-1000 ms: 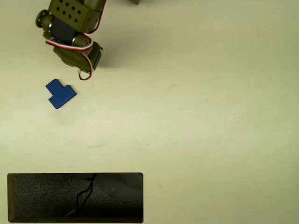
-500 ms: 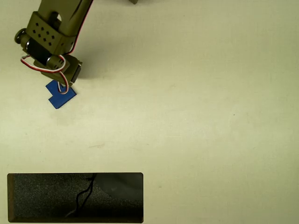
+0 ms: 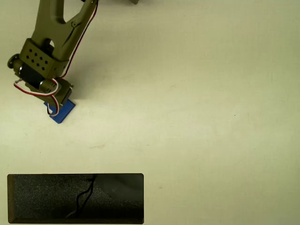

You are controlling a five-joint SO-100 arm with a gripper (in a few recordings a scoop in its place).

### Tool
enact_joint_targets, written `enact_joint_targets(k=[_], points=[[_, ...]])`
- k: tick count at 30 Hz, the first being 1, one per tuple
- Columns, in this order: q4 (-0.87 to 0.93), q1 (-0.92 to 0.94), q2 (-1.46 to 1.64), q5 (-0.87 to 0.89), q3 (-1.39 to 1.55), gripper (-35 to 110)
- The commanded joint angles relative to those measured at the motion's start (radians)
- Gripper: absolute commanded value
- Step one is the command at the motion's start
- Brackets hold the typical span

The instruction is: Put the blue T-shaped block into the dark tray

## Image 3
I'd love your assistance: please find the blue T-shaped block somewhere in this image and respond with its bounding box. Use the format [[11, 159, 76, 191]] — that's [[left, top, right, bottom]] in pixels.
[[44, 99, 76, 124]]

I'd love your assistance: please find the red and black arm cable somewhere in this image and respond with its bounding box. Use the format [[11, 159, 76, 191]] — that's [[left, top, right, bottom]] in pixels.
[[59, 0, 99, 78]]

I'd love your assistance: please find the white red black servo cable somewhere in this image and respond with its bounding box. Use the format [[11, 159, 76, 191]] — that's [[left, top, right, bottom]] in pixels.
[[13, 78, 60, 117]]

